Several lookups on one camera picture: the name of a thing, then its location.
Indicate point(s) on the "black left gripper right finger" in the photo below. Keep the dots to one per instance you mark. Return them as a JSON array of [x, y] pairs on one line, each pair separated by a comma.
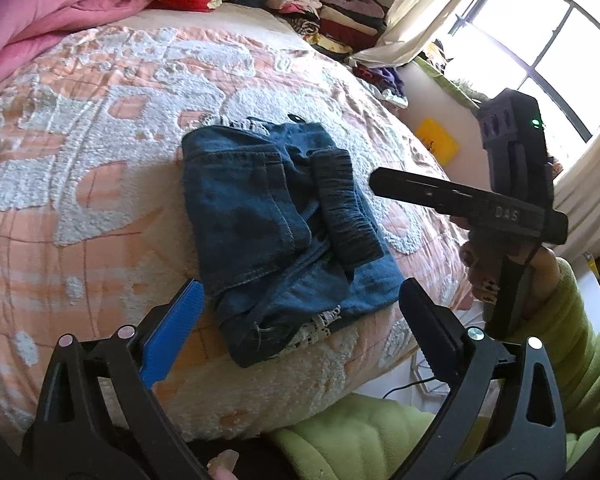
[[437, 330]]

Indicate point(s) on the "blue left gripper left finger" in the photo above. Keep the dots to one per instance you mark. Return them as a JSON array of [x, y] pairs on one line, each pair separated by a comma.
[[163, 332]]

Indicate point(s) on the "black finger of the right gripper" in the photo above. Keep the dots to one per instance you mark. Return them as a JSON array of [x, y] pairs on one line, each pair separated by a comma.
[[443, 196]]

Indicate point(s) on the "blue denim pants with lace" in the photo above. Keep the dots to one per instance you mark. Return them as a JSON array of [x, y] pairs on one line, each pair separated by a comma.
[[289, 250]]

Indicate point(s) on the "person's hand with painted nails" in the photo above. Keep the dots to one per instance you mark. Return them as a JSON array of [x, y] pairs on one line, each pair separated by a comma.
[[483, 259]]

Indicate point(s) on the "yellow sticky note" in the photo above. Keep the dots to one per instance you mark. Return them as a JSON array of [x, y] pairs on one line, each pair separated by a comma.
[[437, 141]]

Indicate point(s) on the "purple cloth near curtain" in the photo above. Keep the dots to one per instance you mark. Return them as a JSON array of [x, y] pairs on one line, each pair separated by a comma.
[[383, 78]]

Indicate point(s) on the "peach white textured bedspread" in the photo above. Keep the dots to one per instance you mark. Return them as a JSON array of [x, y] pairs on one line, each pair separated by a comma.
[[93, 230]]

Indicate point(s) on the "cream curtain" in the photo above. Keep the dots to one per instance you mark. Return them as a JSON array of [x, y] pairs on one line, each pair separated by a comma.
[[409, 26]]

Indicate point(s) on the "stack of folded clothes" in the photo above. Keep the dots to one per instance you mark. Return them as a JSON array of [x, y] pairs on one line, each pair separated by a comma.
[[336, 28]]

